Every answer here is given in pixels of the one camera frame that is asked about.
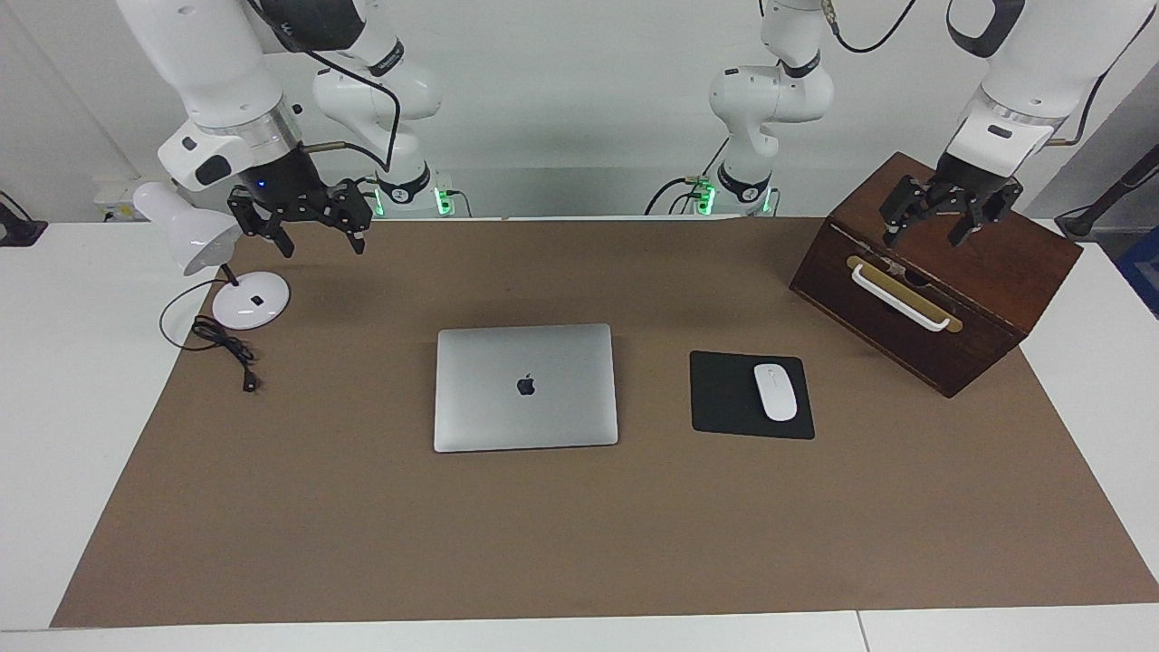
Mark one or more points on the black stand with pole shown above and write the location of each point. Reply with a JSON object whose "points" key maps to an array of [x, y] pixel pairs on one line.
{"points": [[1100, 208]]}

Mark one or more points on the silver grey laptop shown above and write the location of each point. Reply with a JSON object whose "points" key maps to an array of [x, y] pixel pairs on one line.
{"points": [[507, 407]]}

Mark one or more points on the white wall power strip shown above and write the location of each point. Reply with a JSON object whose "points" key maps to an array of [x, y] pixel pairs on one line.
{"points": [[113, 195]]}

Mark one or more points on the black clamp object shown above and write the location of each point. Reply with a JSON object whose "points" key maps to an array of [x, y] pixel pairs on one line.
{"points": [[18, 231]]}

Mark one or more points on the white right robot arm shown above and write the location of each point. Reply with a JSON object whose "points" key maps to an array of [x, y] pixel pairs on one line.
{"points": [[208, 63]]}

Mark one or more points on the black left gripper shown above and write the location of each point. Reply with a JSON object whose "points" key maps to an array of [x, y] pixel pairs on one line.
{"points": [[964, 181]]}

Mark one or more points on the white desk lamp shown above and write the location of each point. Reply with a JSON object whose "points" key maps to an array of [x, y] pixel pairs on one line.
{"points": [[195, 231]]}

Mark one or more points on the white computer mouse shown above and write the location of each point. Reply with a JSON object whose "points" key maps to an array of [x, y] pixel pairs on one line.
{"points": [[776, 394]]}

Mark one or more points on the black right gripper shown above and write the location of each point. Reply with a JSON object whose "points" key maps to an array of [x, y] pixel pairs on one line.
{"points": [[290, 181]]}

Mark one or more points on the black mouse pad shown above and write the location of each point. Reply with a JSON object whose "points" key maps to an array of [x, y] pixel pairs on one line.
{"points": [[724, 407]]}

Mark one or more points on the dark brown wooden box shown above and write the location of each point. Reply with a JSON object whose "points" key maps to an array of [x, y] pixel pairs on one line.
{"points": [[1041, 281]]}

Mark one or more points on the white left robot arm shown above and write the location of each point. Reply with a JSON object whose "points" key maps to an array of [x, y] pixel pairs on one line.
{"points": [[1032, 91]]}

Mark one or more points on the blue crate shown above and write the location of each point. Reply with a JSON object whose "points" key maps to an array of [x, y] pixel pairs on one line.
{"points": [[1143, 267]]}

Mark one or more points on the large brown table mat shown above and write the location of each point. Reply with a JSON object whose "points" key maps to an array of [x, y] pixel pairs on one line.
{"points": [[362, 543]]}

